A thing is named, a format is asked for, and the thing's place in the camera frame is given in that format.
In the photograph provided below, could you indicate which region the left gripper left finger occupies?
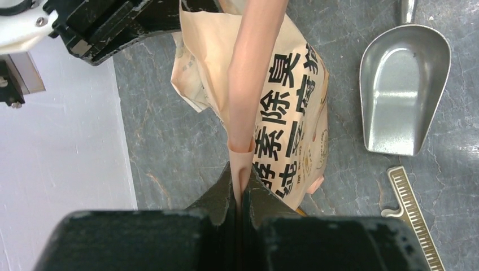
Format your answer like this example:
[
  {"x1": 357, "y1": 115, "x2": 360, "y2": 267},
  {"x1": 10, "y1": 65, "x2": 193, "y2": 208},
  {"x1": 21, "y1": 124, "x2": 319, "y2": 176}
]
[{"x1": 34, "y1": 164, "x2": 236, "y2": 270}]

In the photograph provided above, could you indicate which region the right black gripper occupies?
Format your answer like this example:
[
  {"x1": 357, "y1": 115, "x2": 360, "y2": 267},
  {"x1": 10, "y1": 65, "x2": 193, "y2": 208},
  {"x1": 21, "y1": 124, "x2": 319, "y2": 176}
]
[{"x1": 43, "y1": 0, "x2": 221, "y2": 67}]

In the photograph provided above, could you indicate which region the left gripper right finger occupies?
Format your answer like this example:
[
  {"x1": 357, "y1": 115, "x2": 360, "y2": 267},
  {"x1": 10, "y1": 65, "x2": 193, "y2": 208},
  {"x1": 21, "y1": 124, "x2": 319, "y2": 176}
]
[{"x1": 242, "y1": 171, "x2": 430, "y2": 270}]

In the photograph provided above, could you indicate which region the wooden bag clip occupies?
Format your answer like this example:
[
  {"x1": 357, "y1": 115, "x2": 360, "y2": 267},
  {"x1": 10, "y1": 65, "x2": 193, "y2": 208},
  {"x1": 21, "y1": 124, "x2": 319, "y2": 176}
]
[{"x1": 381, "y1": 166, "x2": 445, "y2": 270}]

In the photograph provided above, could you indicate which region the pink cat litter bag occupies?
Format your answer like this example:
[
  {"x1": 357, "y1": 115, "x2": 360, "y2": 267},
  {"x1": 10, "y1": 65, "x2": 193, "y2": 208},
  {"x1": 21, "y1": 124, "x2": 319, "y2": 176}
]
[{"x1": 171, "y1": 1, "x2": 329, "y2": 209}]

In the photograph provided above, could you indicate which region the metal litter scoop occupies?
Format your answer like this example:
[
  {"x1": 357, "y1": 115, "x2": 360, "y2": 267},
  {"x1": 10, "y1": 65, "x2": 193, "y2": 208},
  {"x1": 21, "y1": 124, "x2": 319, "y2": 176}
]
[{"x1": 359, "y1": 1, "x2": 452, "y2": 156}]

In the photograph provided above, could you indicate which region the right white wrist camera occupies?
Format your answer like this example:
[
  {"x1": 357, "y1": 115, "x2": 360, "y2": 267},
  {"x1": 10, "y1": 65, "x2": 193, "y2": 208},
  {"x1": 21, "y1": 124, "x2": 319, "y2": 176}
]
[{"x1": 1, "y1": 1, "x2": 58, "y2": 108}]

